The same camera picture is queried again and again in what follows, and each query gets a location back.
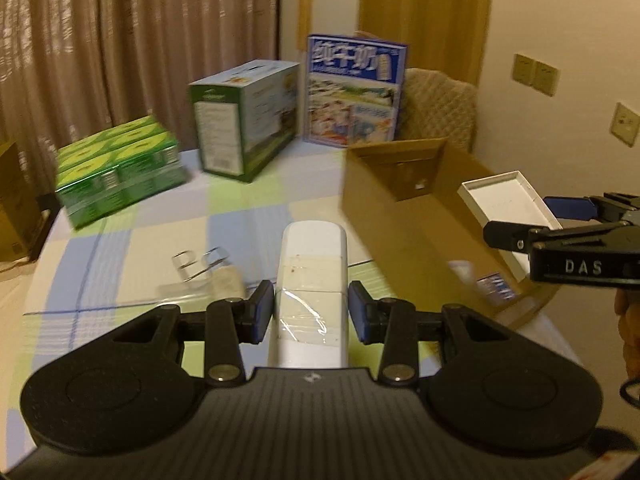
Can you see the beige quilted chair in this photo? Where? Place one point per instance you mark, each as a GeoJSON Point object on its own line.
{"type": "Point", "coordinates": [440, 105]}

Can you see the blue milk carton box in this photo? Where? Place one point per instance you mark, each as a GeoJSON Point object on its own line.
{"type": "Point", "coordinates": [350, 100]}

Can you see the beige wall socket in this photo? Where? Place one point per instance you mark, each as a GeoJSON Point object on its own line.
{"type": "Point", "coordinates": [627, 124]}
{"type": "Point", "coordinates": [523, 69]}
{"type": "Point", "coordinates": [545, 77]}

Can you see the brown cardboard box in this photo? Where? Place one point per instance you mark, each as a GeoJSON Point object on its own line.
{"type": "Point", "coordinates": [400, 230]}

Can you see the blue label tissue pack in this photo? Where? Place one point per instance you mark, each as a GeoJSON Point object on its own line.
{"type": "Point", "coordinates": [492, 285]}

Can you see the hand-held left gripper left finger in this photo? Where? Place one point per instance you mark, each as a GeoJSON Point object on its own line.
{"type": "Point", "coordinates": [262, 310]}

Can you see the flattened brown cardboard cartons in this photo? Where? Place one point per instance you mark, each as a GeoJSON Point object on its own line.
{"type": "Point", "coordinates": [17, 200]}

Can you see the long white plastic device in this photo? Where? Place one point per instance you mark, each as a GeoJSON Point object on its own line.
{"type": "Point", "coordinates": [310, 260]}

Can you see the wooden door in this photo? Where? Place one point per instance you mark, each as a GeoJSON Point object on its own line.
{"type": "Point", "coordinates": [425, 10]}

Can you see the brown patterned curtain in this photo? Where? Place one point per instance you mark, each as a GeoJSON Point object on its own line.
{"type": "Point", "coordinates": [125, 35]}

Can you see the shallow white tray box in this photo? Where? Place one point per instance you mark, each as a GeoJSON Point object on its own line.
{"type": "Point", "coordinates": [500, 200]}

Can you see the green shrink-wrapped carton pack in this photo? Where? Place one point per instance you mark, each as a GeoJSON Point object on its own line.
{"type": "Point", "coordinates": [115, 170]}

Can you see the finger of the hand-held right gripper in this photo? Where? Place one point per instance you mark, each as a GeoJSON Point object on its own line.
{"type": "Point", "coordinates": [567, 207]}
{"type": "Point", "coordinates": [505, 234]}

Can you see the person's right hand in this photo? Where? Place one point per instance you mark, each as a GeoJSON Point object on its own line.
{"type": "Point", "coordinates": [631, 330]}

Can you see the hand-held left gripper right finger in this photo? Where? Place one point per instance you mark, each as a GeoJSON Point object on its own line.
{"type": "Point", "coordinates": [357, 310]}

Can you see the checked tablecloth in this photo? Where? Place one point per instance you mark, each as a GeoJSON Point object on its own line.
{"type": "Point", "coordinates": [150, 210]}

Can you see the green milk carton box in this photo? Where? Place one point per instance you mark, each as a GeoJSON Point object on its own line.
{"type": "Point", "coordinates": [225, 130]}

